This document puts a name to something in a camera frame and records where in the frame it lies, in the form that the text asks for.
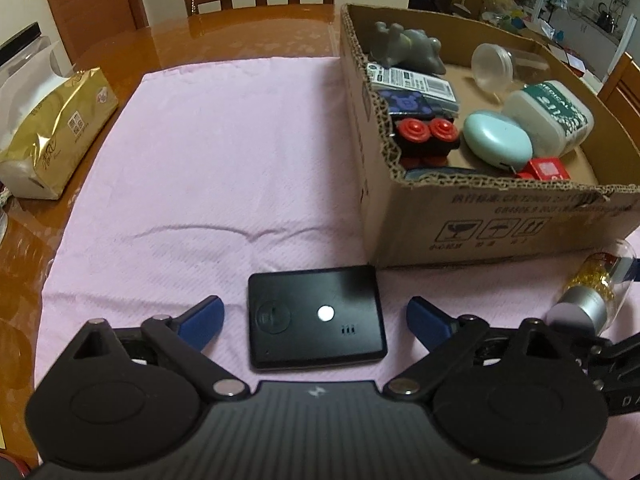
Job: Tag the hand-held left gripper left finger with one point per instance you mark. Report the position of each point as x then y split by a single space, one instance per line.
202 322

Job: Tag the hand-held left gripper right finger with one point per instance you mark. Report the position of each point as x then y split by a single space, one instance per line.
425 322

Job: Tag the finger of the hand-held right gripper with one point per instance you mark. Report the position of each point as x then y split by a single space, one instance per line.
631 267
620 370

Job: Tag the clear bottle of gold capsules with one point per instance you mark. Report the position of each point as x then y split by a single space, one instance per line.
595 285

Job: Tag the cardboard box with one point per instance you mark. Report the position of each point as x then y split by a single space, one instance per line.
475 225

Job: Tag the black card device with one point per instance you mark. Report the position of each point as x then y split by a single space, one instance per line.
315 317

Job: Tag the small red box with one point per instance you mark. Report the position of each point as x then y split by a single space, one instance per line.
545 169

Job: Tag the white green-labelled jar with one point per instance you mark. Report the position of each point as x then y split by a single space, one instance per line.
545 115

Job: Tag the black toy with red wheels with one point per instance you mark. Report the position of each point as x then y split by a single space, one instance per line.
425 142

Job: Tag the teal oval case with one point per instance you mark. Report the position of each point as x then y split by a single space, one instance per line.
497 142

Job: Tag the blue patterned box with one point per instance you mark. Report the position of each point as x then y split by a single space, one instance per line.
415 102

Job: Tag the white barcode card pack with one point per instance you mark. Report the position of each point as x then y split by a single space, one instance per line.
430 85

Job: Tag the clear plastic jar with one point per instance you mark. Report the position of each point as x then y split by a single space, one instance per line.
495 67

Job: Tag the grey elephant toy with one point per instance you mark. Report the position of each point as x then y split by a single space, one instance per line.
415 50

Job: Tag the dark blue flat object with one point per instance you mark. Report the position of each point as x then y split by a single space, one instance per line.
445 175

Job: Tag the pink cloth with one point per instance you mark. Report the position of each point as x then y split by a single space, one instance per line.
225 175

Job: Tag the gold tissue pack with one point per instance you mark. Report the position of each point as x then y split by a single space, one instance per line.
55 130

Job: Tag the dark kettle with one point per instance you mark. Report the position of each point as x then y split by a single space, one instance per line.
606 16

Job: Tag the wooden door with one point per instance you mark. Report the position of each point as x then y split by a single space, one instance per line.
85 0

